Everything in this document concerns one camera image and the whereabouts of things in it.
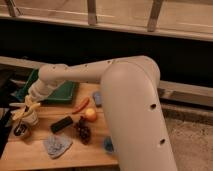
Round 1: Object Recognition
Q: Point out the orange carrot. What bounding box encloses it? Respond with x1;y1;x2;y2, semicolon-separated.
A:
72;97;90;114

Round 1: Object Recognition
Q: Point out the white mug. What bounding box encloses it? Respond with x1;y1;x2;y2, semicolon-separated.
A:
21;111;38;126

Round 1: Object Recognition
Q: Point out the dark brown block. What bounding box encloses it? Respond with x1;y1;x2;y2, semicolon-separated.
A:
50;116;73;133

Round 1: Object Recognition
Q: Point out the silver fork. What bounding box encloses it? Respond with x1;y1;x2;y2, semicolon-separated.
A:
17;106;29;135

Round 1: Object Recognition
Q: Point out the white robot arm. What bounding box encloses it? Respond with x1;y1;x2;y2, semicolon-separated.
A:
28;56;178;171

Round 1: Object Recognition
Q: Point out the blue plastic cup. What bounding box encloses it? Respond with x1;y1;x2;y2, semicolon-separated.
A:
103;137;114;153

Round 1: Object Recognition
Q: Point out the metal cup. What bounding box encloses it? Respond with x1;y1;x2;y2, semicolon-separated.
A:
13;122;31;140

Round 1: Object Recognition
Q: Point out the orange fruit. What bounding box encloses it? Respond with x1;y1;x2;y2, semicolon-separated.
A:
84;108;97;122

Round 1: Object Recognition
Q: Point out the blue grey cloth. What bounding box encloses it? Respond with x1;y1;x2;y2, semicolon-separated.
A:
43;134;73;159

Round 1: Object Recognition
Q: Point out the green plastic tray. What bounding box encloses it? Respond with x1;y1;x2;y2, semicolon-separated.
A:
15;69;78;104

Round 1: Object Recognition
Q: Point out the dark grape bunch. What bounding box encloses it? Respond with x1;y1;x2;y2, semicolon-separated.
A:
74;116;91;144

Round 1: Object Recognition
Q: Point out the blue sponge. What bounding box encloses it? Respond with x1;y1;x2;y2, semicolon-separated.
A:
92;91;102;107

